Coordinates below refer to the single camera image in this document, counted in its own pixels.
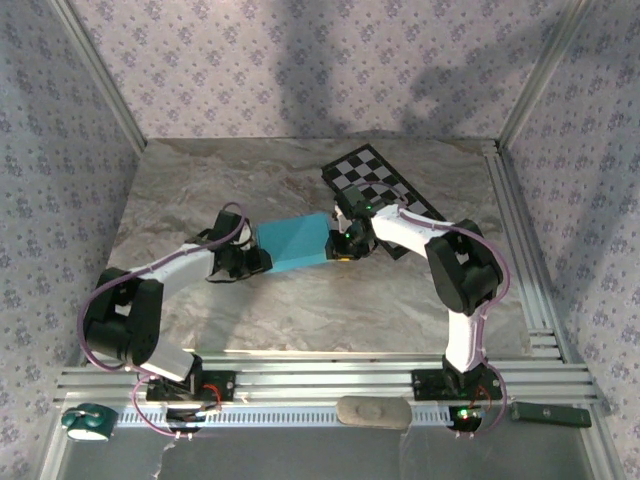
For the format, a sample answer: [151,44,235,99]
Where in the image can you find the white and blue paper box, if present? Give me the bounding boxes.
[255,212,334,275]

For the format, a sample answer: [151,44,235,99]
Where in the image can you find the black and white checkerboard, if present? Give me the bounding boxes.
[319,143,447,261]

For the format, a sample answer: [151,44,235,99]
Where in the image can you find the grey oval pad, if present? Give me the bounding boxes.
[334,395,414,430]

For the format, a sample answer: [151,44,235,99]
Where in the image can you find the green tape roll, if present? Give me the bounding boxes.
[60,403,120,443]

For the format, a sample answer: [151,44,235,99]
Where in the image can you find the black rectangular bar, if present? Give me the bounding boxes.
[509,401,593,429]

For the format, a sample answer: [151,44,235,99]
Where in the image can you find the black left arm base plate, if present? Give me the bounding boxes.
[144,369,237,404]

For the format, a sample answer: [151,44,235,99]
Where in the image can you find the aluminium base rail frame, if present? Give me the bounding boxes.
[53,349,611,416]

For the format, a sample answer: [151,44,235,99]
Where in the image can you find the aluminium side rail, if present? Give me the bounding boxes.
[482,141,569,361]

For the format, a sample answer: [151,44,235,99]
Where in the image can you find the white slotted cable duct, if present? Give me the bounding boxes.
[117,405,456,429]

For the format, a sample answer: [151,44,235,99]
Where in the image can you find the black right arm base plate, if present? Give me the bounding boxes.
[410,368,504,402]

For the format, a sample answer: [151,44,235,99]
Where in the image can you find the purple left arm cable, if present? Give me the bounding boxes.
[79,202,250,442]

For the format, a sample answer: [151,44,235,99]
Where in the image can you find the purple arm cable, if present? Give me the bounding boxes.
[357,182,512,441]
[79,202,250,442]

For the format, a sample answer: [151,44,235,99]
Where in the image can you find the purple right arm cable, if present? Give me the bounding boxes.
[357,182,512,441]

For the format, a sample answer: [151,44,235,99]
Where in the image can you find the aluminium left corner post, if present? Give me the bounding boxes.
[49,0,149,151]

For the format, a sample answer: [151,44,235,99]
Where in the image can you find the aluminium corner post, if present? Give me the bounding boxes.
[49,0,149,151]
[497,0,596,151]

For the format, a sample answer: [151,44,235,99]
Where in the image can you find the aluminium right corner post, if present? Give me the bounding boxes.
[497,0,596,151]

